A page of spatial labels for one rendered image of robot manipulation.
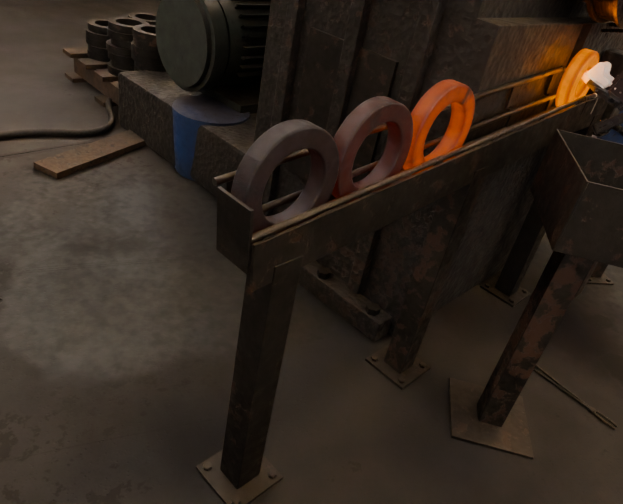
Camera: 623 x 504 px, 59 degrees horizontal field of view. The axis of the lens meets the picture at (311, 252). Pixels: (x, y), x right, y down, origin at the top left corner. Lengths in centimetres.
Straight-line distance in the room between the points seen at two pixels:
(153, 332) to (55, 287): 33
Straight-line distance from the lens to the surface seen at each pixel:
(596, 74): 161
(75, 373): 144
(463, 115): 111
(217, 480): 123
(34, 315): 161
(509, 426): 154
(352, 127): 86
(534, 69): 152
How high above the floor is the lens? 103
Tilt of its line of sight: 33 degrees down
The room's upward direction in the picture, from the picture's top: 12 degrees clockwise
